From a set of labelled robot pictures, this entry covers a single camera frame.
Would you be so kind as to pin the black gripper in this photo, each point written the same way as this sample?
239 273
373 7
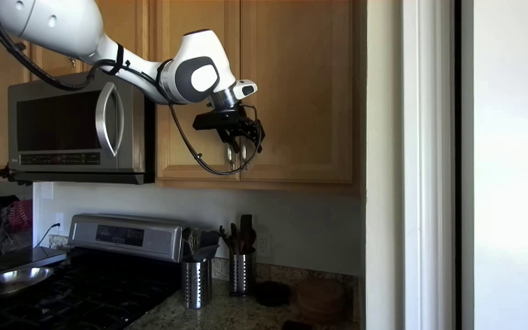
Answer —
243 128

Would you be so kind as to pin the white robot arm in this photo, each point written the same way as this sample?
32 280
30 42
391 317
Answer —
63 24

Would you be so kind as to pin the small wooden cupboard door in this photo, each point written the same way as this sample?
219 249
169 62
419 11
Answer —
129 24

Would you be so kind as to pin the dark wooden utensil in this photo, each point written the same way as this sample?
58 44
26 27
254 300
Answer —
246 231
230 238

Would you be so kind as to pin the black spatula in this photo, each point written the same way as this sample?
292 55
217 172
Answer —
208 240

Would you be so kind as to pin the steel utensil holder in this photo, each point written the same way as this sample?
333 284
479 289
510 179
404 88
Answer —
241 275
197 284

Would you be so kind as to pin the stainless steel stove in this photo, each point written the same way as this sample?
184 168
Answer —
124 234

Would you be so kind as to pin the black round bowl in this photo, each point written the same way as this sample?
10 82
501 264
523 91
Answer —
272 293

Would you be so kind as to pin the round wooden trivet stack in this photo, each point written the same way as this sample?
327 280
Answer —
320 299

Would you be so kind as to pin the stainless steel microwave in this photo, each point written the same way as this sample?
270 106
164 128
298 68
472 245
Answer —
56 128

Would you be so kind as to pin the red cloth bag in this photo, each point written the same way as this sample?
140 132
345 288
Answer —
19 216

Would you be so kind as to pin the silver metal pan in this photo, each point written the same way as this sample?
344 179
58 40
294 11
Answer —
19 277

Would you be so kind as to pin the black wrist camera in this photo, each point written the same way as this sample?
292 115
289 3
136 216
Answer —
212 119

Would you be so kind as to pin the wooden cupboard frame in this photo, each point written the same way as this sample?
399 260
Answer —
360 121

